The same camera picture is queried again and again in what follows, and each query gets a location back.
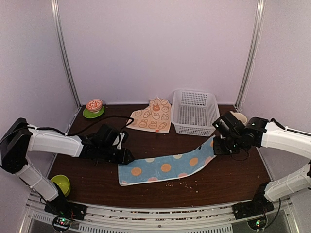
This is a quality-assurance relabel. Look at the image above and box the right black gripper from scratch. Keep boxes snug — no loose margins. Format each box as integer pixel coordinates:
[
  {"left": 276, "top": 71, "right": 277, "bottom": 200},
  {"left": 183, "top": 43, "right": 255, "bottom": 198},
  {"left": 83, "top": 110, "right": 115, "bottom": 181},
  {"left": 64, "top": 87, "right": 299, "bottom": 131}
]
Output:
[{"left": 213, "top": 135, "right": 243, "bottom": 156}]

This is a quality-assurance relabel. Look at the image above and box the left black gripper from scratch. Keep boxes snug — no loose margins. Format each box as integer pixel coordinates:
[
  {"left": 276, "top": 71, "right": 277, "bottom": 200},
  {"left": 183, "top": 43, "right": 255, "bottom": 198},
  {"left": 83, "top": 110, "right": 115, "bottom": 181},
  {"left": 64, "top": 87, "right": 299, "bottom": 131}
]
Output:
[{"left": 98, "top": 144, "right": 135, "bottom": 165}]

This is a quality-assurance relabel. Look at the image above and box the blue polka dot towel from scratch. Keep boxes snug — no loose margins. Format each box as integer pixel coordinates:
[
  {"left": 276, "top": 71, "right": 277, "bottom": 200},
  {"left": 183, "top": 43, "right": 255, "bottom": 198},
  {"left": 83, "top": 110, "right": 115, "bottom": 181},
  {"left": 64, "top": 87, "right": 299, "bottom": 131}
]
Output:
[{"left": 118, "top": 137, "right": 216, "bottom": 186}]

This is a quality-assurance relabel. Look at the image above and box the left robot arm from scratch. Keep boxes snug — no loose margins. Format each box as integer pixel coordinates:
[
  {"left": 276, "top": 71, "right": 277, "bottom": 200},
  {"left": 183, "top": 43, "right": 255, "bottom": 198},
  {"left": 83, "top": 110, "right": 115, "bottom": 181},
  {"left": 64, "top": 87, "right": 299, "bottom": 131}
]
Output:
[{"left": 0, "top": 118, "right": 135, "bottom": 216}]

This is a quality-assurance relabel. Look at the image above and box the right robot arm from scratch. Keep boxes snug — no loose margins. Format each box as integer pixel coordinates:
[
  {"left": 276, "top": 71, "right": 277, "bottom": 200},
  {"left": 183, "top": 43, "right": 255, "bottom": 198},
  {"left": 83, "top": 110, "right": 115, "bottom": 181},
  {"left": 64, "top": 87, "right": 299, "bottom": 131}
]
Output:
[{"left": 212, "top": 112, "right": 311, "bottom": 215}]

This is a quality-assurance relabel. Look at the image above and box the beige patterned mug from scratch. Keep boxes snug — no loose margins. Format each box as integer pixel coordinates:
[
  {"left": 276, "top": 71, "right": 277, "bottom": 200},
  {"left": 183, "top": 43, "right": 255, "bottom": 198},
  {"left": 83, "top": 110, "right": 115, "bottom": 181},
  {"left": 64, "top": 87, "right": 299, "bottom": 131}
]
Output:
[{"left": 230, "top": 111, "right": 248, "bottom": 125}]

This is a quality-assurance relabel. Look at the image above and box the white plastic basket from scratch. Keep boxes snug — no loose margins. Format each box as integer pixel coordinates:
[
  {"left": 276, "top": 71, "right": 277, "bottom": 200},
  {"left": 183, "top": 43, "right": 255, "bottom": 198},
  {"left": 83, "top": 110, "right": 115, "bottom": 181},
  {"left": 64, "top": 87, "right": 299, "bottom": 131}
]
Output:
[{"left": 171, "top": 90, "right": 220, "bottom": 137}]

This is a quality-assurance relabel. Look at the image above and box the beige bunny print towel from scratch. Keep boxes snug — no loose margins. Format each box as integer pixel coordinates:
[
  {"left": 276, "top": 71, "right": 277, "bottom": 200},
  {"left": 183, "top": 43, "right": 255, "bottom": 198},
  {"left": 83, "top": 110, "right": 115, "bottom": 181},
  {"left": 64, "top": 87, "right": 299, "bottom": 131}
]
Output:
[{"left": 127, "top": 98, "right": 172, "bottom": 133}]

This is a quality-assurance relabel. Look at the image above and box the green saucer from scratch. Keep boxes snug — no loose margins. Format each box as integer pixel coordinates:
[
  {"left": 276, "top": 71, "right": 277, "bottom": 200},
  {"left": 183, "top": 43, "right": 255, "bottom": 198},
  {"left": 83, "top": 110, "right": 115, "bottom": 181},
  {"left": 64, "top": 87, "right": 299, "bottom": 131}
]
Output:
[{"left": 83, "top": 106, "right": 105, "bottom": 119}]

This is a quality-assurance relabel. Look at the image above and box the red patterned small bowl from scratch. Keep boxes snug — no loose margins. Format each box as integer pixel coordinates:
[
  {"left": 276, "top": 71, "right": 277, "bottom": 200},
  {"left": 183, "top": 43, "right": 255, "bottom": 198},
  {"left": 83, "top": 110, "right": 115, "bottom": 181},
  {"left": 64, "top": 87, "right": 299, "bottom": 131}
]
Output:
[{"left": 86, "top": 99, "right": 103, "bottom": 113}]

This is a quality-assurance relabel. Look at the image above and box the lime green bowl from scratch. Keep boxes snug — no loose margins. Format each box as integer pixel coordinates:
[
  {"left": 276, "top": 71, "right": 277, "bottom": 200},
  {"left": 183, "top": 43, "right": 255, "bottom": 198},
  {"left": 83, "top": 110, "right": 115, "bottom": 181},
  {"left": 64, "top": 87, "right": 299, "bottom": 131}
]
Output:
[{"left": 51, "top": 174, "right": 71, "bottom": 197}]

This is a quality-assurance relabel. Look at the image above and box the front aluminium rail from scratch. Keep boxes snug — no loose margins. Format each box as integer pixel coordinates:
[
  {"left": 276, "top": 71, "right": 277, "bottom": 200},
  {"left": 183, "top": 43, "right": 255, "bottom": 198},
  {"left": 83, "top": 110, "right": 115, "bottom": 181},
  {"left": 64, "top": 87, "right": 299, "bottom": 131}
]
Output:
[{"left": 24, "top": 205, "right": 294, "bottom": 233}]

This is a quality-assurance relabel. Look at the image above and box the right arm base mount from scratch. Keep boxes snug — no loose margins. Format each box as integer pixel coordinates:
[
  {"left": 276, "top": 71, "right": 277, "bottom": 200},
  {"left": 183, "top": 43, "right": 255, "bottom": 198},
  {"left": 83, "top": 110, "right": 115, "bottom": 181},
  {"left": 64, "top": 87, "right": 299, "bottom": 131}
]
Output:
[{"left": 232, "top": 201, "right": 275, "bottom": 220}]

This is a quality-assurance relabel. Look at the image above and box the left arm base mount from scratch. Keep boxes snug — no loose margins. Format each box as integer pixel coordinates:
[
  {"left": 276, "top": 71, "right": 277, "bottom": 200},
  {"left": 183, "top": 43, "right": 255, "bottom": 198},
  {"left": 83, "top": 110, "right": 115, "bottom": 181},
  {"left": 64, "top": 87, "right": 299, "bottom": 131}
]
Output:
[{"left": 44, "top": 202, "right": 87, "bottom": 220}]

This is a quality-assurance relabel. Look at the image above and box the left black cable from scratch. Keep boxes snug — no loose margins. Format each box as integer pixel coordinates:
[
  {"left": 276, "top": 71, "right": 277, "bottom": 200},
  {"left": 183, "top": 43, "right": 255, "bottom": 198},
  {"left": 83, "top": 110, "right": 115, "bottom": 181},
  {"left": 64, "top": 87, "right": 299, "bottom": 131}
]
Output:
[{"left": 31, "top": 116, "right": 135, "bottom": 136}]

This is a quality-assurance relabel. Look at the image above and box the right aluminium frame post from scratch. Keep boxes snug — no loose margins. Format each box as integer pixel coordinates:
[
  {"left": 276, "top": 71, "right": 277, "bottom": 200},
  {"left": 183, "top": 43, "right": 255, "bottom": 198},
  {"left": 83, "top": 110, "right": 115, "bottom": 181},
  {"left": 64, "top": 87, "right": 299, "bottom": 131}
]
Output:
[{"left": 235, "top": 0, "right": 266, "bottom": 112}]

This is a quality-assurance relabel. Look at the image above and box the aluminium frame post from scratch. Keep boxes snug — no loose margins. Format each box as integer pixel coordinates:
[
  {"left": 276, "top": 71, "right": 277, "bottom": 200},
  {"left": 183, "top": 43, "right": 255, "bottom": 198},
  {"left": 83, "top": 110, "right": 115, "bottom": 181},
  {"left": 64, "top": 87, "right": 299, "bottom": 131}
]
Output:
[
  {"left": 51, "top": 0, "right": 82, "bottom": 108},
  {"left": 235, "top": 0, "right": 266, "bottom": 112}
]

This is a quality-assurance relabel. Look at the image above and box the left aluminium frame post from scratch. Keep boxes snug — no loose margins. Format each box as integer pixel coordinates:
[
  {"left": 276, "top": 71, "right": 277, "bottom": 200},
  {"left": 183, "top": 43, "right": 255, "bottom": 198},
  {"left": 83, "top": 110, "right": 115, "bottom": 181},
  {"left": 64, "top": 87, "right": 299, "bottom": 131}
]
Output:
[{"left": 51, "top": 0, "right": 82, "bottom": 108}]

